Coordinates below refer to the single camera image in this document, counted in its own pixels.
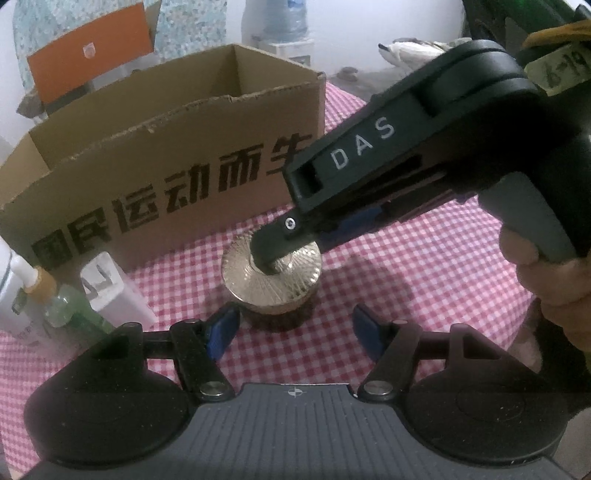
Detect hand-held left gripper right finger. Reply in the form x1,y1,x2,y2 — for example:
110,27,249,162
352,305,505,400

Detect small green spray bottle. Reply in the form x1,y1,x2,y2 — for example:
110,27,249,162
11,256,112,339

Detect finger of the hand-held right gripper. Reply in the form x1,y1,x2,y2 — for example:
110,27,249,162
250,213,324,274
316,204,393,254

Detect orange cardboard box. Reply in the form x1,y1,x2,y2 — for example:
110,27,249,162
16,2,160,116

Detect large brown cardboard box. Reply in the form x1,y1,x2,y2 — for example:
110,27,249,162
0,44,327,273

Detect white charger plug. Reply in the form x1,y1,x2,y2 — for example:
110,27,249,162
79,251,158,331

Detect white cloth bag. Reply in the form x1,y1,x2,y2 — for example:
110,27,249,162
378,39,468,70

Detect white water dispenser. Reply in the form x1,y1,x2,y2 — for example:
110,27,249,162
252,39,315,70

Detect blue patterned hanging cloth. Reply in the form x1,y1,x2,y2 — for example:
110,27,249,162
11,0,228,88

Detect person's right hand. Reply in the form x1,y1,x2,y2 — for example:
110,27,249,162
500,227,591,354

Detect gold lid jar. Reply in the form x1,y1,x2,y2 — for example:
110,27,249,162
221,233,322,331

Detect red white checkered tablecloth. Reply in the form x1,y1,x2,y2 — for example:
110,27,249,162
0,80,542,402

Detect white cylindrical bottle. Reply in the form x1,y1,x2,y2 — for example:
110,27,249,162
0,235,52,348

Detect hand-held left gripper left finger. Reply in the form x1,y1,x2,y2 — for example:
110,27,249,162
90,305,240,403

